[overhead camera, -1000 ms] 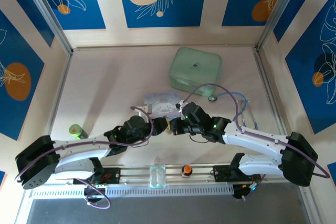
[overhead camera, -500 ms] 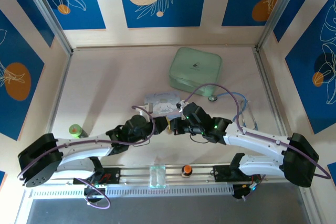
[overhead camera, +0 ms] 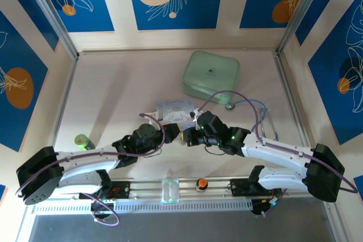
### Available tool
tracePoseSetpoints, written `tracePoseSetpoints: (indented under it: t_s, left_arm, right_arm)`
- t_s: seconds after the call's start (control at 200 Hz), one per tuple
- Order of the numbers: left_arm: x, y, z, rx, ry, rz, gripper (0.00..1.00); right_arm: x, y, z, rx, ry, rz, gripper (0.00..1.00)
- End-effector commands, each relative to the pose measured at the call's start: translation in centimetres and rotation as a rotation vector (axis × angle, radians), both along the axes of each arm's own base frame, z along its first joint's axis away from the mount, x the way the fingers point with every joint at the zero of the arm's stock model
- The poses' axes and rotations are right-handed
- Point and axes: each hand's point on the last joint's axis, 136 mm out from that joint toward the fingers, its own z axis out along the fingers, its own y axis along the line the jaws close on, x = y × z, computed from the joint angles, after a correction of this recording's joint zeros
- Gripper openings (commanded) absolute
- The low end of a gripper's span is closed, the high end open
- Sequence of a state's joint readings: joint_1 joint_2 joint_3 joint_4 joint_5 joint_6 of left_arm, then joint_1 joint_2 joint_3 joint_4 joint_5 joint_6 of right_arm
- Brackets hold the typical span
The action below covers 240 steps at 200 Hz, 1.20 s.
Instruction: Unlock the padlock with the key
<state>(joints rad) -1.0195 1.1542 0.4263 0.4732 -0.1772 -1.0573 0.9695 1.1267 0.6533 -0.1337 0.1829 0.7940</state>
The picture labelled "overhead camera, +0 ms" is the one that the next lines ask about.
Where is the blue stethoscope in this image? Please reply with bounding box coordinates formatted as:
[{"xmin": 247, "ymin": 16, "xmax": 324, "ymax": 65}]
[{"xmin": 225, "ymin": 99, "xmax": 281, "ymax": 142}]

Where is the small orange cap bottle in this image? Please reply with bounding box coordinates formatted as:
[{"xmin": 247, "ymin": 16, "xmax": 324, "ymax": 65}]
[{"xmin": 195, "ymin": 178, "xmax": 209, "ymax": 193}]

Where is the mint green zip case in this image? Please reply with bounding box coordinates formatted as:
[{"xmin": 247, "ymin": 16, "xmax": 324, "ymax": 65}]
[{"xmin": 181, "ymin": 50, "xmax": 242, "ymax": 105}]

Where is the green bottle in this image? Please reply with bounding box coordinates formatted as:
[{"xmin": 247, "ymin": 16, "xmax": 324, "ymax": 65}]
[{"xmin": 74, "ymin": 133, "xmax": 95, "ymax": 152}]

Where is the grey metal sheet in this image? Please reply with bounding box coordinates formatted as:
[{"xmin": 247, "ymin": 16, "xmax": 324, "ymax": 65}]
[{"xmin": 27, "ymin": 213, "xmax": 337, "ymax": 242}]

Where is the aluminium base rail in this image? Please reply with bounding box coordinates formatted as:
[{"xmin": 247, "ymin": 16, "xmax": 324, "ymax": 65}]
[{"xmin": 107, "ymin": 179, "xmax": 286, "ymax": 201}]

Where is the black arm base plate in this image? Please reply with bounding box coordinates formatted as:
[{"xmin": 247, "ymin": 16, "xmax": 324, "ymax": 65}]
[
  {"xmin": 98, "ymin": 180, "xmax": 132, "ymax": 202},
  {"xmin": 230, "ymin": 178, "xmax": 258, "ymax": 198}
]

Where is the white slotted cable duct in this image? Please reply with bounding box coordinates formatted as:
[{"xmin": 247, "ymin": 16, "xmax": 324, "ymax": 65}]
[{"xmin": 33, "ymin": 198, "xmax": 254, "ymax": 215}]

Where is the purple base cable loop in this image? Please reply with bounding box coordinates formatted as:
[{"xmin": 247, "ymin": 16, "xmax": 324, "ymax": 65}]
[{"xmin": 90, "ymin": 193, "xmax": 120, "ymax": 227}]

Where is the aluminium frame post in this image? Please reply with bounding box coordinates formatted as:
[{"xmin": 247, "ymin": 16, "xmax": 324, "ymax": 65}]
[
  {"xmin": 20, "ymin": 0, "xmax": 80, "ymax": 59},
  {"xmin": 275, "ymin": 0, "xmax": 332, "ymax": 56}
]

